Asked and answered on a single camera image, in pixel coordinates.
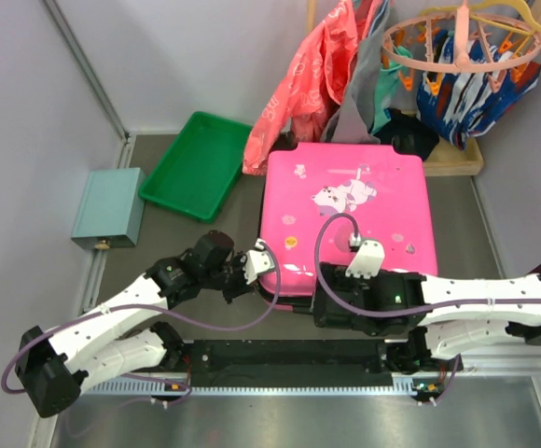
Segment teal green garment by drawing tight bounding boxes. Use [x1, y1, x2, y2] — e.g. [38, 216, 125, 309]
[370, 63, 401, 134]

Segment pink round clip hanger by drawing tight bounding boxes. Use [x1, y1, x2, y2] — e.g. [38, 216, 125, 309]
[381, 1, 541, 91]

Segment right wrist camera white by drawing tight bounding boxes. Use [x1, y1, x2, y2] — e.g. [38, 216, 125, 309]
[345, 233, 385, 279]

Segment light blue metal box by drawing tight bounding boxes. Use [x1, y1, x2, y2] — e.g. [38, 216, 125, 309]
[71, 168, 145, 250]

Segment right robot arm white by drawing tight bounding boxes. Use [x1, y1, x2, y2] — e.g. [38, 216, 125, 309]
[312, 263, 541, 374]

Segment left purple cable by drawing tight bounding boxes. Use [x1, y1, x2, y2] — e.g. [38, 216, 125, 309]
[0, 240, 284, 406]

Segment yellow clothes hanger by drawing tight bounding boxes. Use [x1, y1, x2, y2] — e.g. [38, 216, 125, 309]
[420, 0, 541, 34]

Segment blue white patterned garment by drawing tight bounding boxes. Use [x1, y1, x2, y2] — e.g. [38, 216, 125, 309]
[414, 27, 541, 150]

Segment dark navy folded garment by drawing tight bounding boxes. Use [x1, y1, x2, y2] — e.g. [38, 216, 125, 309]
[374, 108, 440, 161]

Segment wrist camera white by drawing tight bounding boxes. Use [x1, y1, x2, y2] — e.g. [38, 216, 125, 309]
[345, 233, 385, 279]
[243, 249, 275, 285]

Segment slotted grey cable duct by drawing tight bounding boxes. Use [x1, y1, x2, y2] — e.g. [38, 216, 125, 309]
[83, 372, 444, 398]

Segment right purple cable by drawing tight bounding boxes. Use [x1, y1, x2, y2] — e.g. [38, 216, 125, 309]
[314, 212, 541, 406]

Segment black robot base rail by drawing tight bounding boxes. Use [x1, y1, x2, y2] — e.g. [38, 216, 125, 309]
[181, 340, 455, 388]

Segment coral pink patterned garment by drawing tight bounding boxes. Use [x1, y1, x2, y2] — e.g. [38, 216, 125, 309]
[242, 1, 389, 175]

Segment grey hanging garment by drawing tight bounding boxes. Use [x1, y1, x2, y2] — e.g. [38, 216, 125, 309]
[321, 1, 390, 145]

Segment pink hard-shell suitcase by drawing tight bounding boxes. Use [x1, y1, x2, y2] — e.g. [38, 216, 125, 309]
[259, 143, 437, 306]

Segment green plastic tray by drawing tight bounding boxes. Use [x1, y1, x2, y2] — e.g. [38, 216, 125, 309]
[139, 112, 252, 223]

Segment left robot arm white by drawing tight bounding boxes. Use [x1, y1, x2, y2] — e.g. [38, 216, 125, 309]
[13, 231, 256, 418]

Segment purple cable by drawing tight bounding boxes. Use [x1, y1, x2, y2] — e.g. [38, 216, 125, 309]
[314, 212, 541, 406]
[0, 240, 284, 406]

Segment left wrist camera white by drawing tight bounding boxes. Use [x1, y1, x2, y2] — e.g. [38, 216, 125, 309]
[243, 249, 275, 285]

